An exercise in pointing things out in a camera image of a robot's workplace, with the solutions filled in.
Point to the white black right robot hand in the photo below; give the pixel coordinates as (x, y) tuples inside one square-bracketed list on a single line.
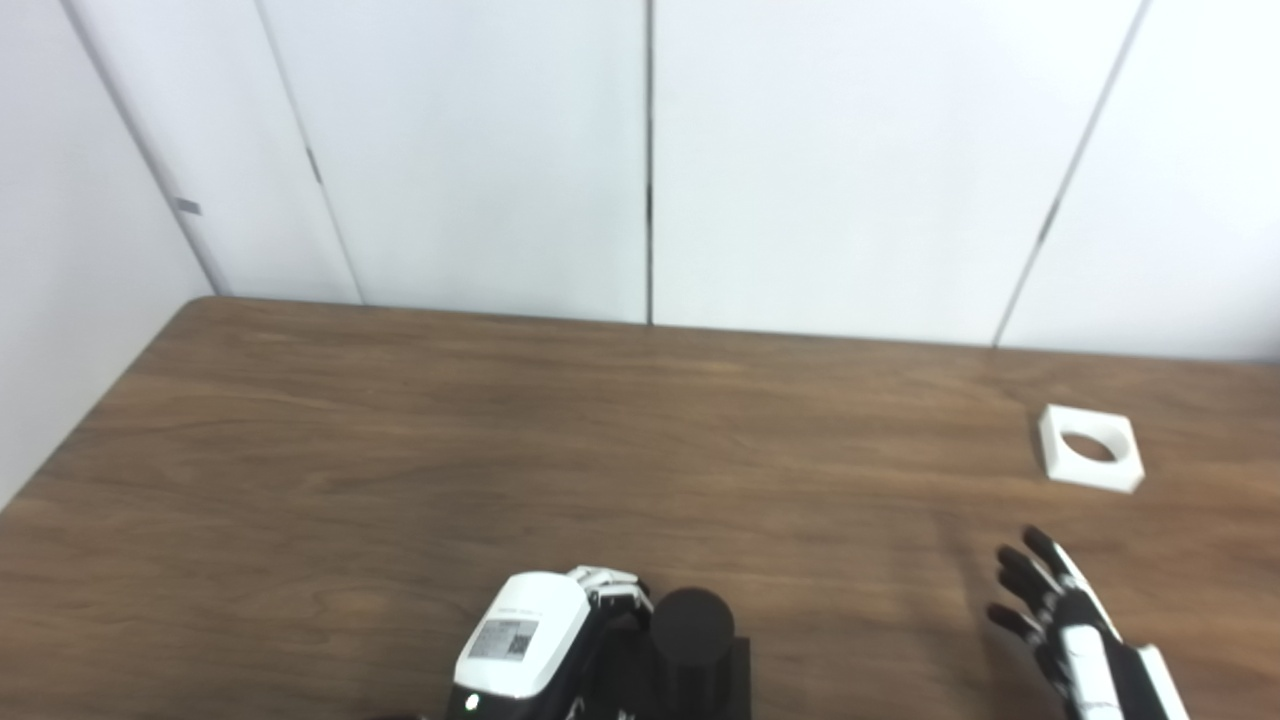
[(1085, 660)]

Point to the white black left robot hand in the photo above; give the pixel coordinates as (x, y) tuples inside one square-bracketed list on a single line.
[(530, 620)]

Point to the black peg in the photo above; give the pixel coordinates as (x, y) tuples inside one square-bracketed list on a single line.
[(692, 640)]

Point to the white square piece with hole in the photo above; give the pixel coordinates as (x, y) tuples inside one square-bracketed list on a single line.
[(1060, 462)]

